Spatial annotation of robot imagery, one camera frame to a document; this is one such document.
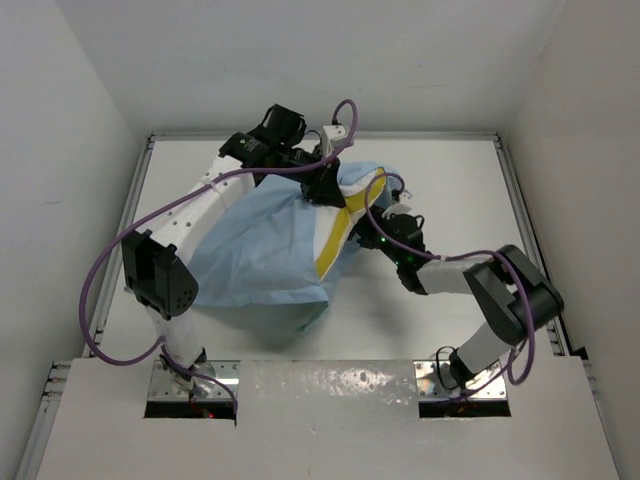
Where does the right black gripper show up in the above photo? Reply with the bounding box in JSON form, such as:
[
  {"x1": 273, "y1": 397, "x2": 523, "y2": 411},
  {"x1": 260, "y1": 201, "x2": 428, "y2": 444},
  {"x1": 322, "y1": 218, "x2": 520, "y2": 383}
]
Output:
[{"x1": 334, "y1": 202, "x2": 404, "y2": 267}]

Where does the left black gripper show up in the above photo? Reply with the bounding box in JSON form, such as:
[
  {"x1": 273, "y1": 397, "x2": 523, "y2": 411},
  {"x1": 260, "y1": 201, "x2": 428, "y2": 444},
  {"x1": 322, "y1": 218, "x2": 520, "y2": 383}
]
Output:
[{"x1": 276, "y1": 143, "x2": 345, "y2": 206}]

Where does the white yellow pillow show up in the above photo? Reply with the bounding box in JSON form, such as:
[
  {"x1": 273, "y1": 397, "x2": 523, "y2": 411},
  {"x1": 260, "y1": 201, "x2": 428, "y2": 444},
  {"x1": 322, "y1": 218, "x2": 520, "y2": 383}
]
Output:
[{"x1": 313, "y1": 162, "x2": 393, "y2": 281}]

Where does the blue green pillowcase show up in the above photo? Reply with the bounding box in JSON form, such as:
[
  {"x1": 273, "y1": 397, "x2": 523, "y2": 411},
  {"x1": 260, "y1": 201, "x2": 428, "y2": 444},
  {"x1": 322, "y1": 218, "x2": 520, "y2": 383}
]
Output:
[{"x1": 188, "y1": 170, "x2": 402, "y2": 330}]

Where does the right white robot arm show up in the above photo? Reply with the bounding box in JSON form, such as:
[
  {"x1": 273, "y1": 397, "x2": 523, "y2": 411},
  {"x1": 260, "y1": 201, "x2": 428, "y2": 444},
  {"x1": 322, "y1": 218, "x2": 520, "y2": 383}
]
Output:
[{"x1": 352, "y1": 207, "x2": 564, "y2": 392}]

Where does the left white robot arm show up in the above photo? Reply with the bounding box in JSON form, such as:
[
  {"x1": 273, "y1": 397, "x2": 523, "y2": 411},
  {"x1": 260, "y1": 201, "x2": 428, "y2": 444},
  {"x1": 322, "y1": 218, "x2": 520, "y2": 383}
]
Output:
[{"x1": 120, "y1": 104, "x2": 355, "y2": 386}]

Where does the white front cover board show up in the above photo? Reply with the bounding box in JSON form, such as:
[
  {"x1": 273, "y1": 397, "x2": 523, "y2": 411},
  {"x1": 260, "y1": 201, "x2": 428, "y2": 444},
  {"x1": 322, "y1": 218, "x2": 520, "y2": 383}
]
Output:
[{"x1": 39, "y1": 359, "x2": 617, "y2": 479}]

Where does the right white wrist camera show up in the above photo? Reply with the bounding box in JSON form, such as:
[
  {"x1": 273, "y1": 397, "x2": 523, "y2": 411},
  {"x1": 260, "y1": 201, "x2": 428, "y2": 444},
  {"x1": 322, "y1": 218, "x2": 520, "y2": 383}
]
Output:
[{"x1": 389, "y1": 202, "x2": 411, "y2": 215}]

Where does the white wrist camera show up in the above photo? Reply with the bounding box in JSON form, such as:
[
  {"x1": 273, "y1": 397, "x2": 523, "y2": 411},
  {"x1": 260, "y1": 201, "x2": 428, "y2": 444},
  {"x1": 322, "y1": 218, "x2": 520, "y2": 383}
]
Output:
[
  {"x1": 320, "y1": 124, "x2": 350, "y2": 158},
  {"x1": 389, "y1": 202, "x2": 411, "y2": 215}
]

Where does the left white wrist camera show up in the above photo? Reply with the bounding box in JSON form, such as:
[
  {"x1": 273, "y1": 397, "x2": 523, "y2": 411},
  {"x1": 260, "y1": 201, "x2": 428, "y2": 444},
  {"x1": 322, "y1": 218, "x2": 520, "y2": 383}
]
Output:
[{"x1": 320, "y1": 124, "x2": 350, "y2": 158}]

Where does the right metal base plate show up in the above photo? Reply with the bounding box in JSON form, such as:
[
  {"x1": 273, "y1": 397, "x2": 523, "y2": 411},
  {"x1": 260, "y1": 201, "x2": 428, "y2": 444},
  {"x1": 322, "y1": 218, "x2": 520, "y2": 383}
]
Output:
[{"x1": 414, "y1": 358, "x2": 508, "y2": 401}]

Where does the metal base plate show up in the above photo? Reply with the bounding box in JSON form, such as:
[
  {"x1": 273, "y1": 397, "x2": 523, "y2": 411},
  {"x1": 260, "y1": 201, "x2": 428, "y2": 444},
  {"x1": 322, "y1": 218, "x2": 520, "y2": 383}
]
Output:
[
  {"x1": 147, "y1": 360, "x2": 240, "y2": 402},
  {"x1": 414, "y1": 358, "x2": 508, "y2": 401}
]

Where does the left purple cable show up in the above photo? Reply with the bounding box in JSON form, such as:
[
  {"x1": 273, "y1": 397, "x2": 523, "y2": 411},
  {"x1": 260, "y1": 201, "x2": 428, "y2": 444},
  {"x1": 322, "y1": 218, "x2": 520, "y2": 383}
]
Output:
[{"x1": 79, "y1": 98, "x2": 361, "y2": 414}]

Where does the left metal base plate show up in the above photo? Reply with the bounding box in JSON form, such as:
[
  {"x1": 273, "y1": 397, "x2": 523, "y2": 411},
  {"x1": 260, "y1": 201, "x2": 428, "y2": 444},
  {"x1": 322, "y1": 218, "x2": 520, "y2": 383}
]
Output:
[{"x1": 147, "y1": 360, "x2": 240, "y2": 402}]

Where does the aluminium table frame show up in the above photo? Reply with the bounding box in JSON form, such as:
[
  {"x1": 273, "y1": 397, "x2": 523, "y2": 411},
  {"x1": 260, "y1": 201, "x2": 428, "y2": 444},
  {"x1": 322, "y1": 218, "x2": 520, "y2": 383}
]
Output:
[{"x1": 18, "y1": 132, "x2": 593, "y2": 479}]

